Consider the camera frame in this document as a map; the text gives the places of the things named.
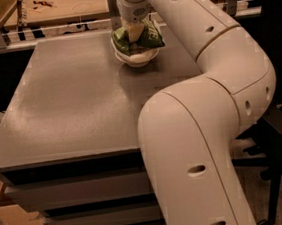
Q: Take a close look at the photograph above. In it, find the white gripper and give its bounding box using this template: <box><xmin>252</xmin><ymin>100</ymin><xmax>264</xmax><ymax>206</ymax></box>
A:
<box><xmin>116</xmin><ymin>0</ymin><xmax>150</xmax><ymax>43</ymax></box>

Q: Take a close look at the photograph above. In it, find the green jalapeno chip bag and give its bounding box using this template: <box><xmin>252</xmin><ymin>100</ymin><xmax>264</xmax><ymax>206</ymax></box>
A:
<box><xmin>112</xmin><ymin>20</ymin><xmax>165</xmax><ymax>56</ymax></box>

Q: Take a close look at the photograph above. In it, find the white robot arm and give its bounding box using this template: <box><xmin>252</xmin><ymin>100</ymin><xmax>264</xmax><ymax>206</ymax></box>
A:
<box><xmin>118</xmin><ymin>0</ymin><xmax>276</xmax><ymax>225</ymax></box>

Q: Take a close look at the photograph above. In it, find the white paper bowl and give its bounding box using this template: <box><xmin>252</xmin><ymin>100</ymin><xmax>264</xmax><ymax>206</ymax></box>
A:
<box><xmin>115</xmin><ymin>49</ymin><xmax>159</xmax><ymax>68</ymax></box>

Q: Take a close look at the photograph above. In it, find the red tool on desk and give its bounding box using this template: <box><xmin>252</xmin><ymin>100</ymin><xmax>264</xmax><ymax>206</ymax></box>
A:
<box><xmin>33</xmin><ymin>0</ymin><xmax>56</xmax><ymax>7</ymax></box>

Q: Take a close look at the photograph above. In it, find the grey drawer cabinet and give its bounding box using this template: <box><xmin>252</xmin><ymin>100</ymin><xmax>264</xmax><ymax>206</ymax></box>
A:
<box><xmin>0</xmin><ymin>25</ymin><xmax>198</xmax><ymax>225</ymax></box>

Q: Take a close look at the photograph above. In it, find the black office chair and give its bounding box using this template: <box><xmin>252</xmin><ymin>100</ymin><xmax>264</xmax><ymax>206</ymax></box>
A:
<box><xmin>233</xmin><ymin>0</ymin><xmax>282</xmax><ymax>225</ymax></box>

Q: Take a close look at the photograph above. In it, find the middle metal bracket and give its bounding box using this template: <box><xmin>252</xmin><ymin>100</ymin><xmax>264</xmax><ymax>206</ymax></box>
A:
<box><xmin>107</xmin><ymin>0</ymin><xmax>122</xmax><ymax>30</ymax></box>

